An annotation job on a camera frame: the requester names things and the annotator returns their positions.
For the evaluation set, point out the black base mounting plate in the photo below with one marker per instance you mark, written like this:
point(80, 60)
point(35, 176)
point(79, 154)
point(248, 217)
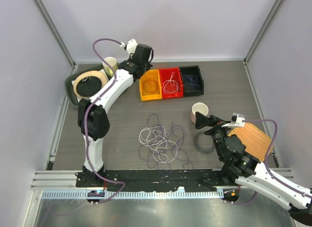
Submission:
point(195, 180)

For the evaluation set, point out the aluminium corner post right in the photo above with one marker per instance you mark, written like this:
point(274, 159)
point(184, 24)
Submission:
point(265, 26)

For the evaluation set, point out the red plastic bin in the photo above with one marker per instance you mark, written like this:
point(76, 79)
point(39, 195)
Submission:
point(171, 83)

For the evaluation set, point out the black plastic bin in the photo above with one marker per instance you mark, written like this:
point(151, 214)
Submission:
point(193, 83)

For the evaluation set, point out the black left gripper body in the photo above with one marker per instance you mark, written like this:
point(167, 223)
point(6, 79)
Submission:
point(147, 65)

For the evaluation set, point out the aluminium corner post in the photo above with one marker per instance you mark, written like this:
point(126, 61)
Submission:
point(50, 24)
point(265, 26)

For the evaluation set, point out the dark green plastic tray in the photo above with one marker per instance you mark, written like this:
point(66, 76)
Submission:
point(69, 90)

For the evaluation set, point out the pink white mug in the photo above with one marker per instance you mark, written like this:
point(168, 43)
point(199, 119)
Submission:
point(198, 107)

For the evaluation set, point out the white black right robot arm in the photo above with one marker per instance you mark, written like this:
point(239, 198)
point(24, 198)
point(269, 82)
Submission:
point(244, 169)

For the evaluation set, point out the cream yellow cup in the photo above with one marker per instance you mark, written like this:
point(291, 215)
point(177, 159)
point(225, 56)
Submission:
point(110, 66)

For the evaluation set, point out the yellow plastic bin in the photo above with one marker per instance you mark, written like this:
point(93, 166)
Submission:
point(150, 86)

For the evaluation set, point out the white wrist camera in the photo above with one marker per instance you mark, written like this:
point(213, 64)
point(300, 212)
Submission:
point(130, 46)
point(237, 120)

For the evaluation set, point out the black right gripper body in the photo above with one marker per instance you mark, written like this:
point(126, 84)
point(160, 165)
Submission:
point(218, 133)

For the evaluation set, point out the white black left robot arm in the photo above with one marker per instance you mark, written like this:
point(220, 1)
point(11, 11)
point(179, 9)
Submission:
point(92, 113)

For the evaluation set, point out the aluminium rail frame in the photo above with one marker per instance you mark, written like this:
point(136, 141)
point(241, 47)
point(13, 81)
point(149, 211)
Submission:
point(62, 185)

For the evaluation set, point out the aluminium corner post left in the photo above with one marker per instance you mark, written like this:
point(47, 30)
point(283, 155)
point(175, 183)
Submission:
point(50, 24)

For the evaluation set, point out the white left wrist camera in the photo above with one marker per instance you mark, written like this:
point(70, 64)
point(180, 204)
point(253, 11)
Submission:
point(130, 46)

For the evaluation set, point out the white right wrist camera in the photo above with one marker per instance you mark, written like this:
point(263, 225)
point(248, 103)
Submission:
point(237, 120)

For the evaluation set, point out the black round disc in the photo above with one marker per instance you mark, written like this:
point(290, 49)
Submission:
point(88, 87)

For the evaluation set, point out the orange woven mat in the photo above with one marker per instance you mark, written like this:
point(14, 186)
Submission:
point(255, 140)

